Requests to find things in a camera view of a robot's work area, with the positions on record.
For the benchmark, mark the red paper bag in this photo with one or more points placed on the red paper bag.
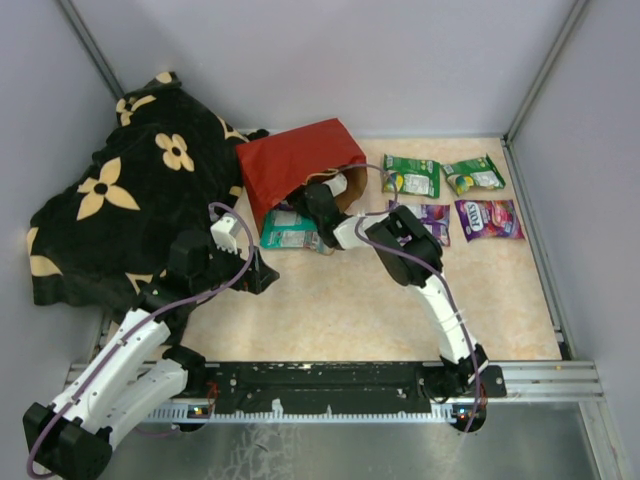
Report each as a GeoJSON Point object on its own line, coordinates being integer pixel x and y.
{"type": "Point", "coordinates": [274, 166]}

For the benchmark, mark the purple candy bag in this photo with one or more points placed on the purple candy bag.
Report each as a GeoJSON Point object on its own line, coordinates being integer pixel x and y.
{"type": "Point", "coordinates": [489, 219]}
{"type": "Point", "coordinates": [436, 220]}

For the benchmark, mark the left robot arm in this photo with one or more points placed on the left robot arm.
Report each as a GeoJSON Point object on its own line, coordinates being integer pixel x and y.
{"type": "Point", "coordinates": [74, 437]}

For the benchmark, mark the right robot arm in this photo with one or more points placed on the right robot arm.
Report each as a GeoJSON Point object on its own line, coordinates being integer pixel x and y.
{"type": "Point", "coordinates": [413, 259]}

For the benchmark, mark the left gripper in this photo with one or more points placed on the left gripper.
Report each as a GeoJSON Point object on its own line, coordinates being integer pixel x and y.
{"type": "Point", "coordinates": [258, 278]}

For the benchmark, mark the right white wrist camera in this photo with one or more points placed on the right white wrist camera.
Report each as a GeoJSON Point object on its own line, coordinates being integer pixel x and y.
{"type": "Point", "coordinates": [337, 184]}

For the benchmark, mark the green candy bag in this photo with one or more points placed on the green candy bag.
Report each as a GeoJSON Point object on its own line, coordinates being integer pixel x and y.
{"type": "Point", "coordinates": [410, 176]}
{"type": "Point", "coordinates": [479, 172]}

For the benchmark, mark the black floral blanket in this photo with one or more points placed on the black floral blanket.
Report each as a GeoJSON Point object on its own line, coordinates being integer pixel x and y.
{"type": "Point", "coordinates": [108, 233]}

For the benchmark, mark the teal mint candy bag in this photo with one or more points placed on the teal mint candy bag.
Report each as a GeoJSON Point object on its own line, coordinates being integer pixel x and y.
{"type": "Point", "coordinates": [286, 229]}

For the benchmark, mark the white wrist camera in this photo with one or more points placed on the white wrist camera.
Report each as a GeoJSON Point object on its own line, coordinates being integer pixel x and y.
{"type": "Point", "coordinates": [224, 232]}
{"type": "Point", "coordinates": [337, 184]}

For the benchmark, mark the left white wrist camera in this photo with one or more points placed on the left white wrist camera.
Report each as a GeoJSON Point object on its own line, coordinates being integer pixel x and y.
{"type": "Point", "coordinates": [224, 232]}

